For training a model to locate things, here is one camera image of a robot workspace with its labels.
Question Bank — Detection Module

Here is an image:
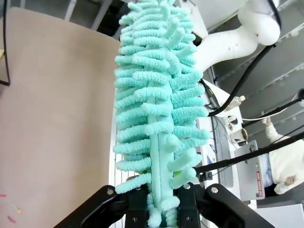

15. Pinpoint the black tripod leg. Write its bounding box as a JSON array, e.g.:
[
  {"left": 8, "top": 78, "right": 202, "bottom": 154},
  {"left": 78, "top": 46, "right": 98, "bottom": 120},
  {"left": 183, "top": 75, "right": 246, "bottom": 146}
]
[{"left": 193, "top": 132, "right": 304, "bottom": 175}]

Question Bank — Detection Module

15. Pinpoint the white mug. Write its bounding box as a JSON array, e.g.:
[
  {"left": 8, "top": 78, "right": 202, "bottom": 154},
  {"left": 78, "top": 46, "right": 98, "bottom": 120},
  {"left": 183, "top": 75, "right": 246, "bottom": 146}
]
[{"left": 230, "top": 129, "right": 249, "bottom": 146}]

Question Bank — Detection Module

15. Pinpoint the silver laptop with stickers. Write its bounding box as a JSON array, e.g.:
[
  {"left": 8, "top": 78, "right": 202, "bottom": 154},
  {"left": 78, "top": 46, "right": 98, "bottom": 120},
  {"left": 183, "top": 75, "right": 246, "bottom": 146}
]
[{"left": 234, "top": 139, "right": 270, "bottom": 201}]

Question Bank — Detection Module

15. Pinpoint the teal chenille duster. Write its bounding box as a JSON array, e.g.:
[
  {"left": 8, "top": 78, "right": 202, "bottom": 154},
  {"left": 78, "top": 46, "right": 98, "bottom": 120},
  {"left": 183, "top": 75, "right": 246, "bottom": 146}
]
[{"left": 112, "top": 0, "right": 211, "bottom": 228}]

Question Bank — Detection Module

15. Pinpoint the person in white sweater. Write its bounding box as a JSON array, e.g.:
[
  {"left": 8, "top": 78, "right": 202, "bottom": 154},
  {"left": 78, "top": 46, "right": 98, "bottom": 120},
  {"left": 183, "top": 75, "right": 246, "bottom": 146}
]
[{"left": 262, "top": 116, "right": 304, "bottom": 196}]

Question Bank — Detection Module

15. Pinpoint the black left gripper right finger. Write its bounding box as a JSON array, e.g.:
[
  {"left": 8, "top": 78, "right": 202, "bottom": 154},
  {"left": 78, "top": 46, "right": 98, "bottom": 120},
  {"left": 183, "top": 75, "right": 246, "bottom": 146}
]
[{"left": 176, "top": 182, "right": 274, "bottom": 228}]

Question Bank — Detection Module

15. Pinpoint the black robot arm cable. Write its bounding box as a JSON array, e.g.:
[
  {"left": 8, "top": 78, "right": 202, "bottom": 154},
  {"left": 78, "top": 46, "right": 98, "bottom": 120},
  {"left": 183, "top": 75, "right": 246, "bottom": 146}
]
[{"left": 207, "top": 0, "right": 283, "bottom": 117}]

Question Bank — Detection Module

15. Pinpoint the black frame wooden two-tier shelf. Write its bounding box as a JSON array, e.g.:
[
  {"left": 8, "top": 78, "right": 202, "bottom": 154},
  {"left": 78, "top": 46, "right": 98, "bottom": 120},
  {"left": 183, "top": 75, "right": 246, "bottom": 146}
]
[{"left": 0, "top": 0, "right": 11, "bottom": 86}]

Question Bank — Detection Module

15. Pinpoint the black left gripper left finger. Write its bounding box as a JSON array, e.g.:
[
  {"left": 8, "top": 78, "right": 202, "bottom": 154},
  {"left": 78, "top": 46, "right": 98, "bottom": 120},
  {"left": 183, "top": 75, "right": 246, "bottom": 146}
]
[{"left": 53, "top": 184, "right": 150, "bottom": 228}]

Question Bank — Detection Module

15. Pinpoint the gray keyboard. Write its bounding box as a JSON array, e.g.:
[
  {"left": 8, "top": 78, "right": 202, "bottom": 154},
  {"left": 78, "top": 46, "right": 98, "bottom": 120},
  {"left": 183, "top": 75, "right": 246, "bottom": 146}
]
[{"left": 212, "top": 117, "right": 235, "bottom": 187}]

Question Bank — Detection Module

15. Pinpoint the clear plastic bottle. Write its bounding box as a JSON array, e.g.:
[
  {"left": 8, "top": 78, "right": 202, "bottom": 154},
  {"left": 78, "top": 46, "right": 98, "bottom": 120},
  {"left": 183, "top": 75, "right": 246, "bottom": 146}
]
[{"left": 225, "top": 95, "right": 246, "bottom": 111}]

